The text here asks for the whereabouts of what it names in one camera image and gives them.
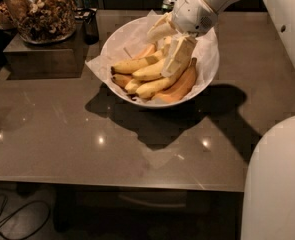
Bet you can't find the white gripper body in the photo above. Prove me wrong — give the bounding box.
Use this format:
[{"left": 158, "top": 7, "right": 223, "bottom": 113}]
[{"left": 171, "top": 0, "right": 218, "bottom": 36}]

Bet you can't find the left yellow banana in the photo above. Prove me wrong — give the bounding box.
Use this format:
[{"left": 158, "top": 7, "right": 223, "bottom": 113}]
[{"left": 111, "top": 50, "right": 164, "bottom": 74}]

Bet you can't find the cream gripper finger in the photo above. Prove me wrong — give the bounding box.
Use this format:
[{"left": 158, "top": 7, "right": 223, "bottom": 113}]
[
  {"left": 161, "top": 34, "right": 197, "bottom": 77},
  {"left": 146, "top": 12, "right": 177, "bottom": 43}
]

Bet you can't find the orange-tinted right banana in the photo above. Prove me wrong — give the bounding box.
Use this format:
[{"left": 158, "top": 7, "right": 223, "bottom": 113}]
[{"left": 152, "top": 58, "right": 197, "bottom": 103}]

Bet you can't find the long yellow banana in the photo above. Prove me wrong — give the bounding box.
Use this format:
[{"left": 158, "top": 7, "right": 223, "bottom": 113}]
[{"left": 135, "top": 61, "right": 191, "bottom": 99}]

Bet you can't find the orange-tinted back banana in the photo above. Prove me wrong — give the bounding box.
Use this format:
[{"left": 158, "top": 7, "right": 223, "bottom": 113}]
[{"left": 134, "top": 43, "right": 157, "bottom": 59}]

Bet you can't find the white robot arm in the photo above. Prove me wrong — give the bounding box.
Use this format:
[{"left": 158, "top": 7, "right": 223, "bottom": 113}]
[{"left": 154, "top": 0, "right": 295, "bottom": 240}]

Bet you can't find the top yellow banana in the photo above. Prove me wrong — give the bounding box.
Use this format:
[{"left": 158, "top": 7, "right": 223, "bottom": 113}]
[{"left": 132, "top": 37, "right": 171, "bottom": 81}]

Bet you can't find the short yellow banana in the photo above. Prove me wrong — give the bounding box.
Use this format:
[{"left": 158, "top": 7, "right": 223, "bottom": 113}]
[{"left": 124, "top": 79, "right": 143, "bottom": 95}]

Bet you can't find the white bowl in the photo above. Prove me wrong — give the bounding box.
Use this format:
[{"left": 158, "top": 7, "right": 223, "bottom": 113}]
[{"left": 100, "top": 14, "right": 221, "bottom": 110}]

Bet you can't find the black floor cable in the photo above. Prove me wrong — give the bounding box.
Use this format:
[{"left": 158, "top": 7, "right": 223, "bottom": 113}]
[{"left": 0, "top": 193, "right": 51, "bottom": 240}]

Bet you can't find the dark square pedestal box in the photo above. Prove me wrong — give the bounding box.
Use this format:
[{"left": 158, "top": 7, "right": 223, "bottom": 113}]
[{"left": 3, "top": 23, "right": 89, "bottom": 80}]

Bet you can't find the green soda can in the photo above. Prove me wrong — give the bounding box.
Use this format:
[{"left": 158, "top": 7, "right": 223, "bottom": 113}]
[{"left": 161, "top": 0, "right": 176, "bottom": 13}]

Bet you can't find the glass jar of nuts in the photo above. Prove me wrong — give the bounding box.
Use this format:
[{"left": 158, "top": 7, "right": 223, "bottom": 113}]
[{"left": 3, "top": 0, "right": 76, "bottom": 44}]

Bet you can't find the small brownish banana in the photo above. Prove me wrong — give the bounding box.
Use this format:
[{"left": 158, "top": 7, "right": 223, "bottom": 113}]
[{"left": 111, "top": 74, "right": 132, "bottom": 88}]

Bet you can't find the orange-tinted banana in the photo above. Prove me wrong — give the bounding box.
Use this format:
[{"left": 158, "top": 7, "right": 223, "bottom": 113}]
[
  {"left": 134, "top": 43, "right": 157, "bottom": 59},
  {"left": 152, "top": 58, "right": 197, "bottom": 103}
]

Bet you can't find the black scoop cup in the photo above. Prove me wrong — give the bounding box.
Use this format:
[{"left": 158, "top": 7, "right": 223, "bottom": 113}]
[{"left": 75, "top": 9, "right": 99, "bottom": 45}]

